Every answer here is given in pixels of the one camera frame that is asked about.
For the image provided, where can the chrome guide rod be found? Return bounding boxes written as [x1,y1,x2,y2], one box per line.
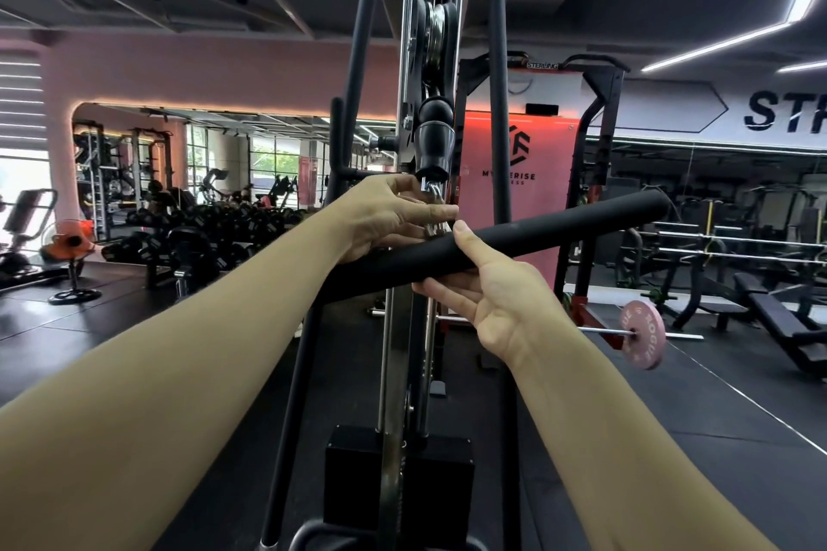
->
[377,287,396,442]

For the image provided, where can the black padded cable bar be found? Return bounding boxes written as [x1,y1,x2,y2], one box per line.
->
[315,189,674,306]

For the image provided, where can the white sign with dark lettering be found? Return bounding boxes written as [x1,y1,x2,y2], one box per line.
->
[606,78,827,152]

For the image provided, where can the black storage rack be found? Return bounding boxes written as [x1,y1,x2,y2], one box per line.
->
[72,121,177,243]

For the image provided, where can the person's right hand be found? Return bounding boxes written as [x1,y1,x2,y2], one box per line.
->
[412,220,580,372]

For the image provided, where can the chrome barbell with pink plate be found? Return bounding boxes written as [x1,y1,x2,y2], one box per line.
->
[577,325,638,340]

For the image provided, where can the orange floor fan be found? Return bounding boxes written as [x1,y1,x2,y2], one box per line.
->
[39,218,104,306]

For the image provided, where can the person's left hand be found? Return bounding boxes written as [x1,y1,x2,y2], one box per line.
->
[333,173,461,265]

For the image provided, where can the person's left forearm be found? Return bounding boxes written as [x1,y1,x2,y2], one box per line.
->
[0,198,355,551]

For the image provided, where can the black cable machine frame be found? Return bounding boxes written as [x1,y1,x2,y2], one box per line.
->
[258,0,523,551]

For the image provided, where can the rack of black dumbbells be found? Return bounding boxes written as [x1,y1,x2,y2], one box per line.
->
[102,181,306,301]

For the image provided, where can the long chrome barbell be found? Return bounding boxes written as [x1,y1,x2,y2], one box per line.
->
[636,229,827,248]

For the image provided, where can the silver carabiner clip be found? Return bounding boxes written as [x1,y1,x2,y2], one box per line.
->
[420,177,454,241]

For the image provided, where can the red panel with logo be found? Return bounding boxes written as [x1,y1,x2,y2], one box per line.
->
[461,69,580,294]

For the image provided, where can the black flat bench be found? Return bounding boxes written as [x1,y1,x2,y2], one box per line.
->
[733,272,827,378]

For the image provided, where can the person's right forearm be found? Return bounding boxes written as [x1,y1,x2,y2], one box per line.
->
[513,315,784,551]

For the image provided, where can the black steel pulley wheel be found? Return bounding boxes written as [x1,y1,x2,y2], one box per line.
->
[412,0,463,101]

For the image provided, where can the black exercise machine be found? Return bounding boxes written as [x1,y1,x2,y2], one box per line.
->
[0,188,60,294]

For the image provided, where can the black power rack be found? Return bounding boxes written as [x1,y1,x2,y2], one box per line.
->
[554,53,629,338]

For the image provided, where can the black weight stack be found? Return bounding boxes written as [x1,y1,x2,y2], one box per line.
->
[323,424,476,537]

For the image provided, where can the pink weight plate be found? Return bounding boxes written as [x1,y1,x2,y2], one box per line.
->
[619,300,667,372]

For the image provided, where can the black rubber cable stopper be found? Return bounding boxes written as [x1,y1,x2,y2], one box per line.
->
[412,95,457,181]

